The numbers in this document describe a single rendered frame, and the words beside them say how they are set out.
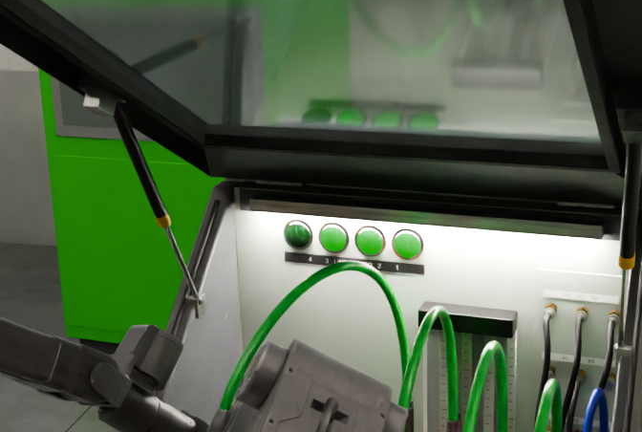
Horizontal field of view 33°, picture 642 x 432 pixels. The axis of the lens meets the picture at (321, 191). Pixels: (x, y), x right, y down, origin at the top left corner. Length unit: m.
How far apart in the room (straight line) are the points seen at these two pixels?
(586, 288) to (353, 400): 0.91
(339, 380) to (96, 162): 3.70
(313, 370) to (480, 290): 0.93
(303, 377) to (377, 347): 1.01
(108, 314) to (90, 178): 0.59
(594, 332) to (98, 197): 3.07
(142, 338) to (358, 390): 0.62
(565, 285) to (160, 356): 0.61
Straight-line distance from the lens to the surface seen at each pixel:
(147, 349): 1.32
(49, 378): 1.24
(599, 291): 1.60
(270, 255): 1.73
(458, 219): 1.57
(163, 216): 1.52
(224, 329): 1.74
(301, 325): 1.75
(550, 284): 1.61
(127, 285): 4.49
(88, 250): 4.53
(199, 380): 1.68
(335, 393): 0.72
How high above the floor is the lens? 1.91
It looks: 16 degrees down
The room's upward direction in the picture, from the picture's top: 2 degrees counter-clockwise
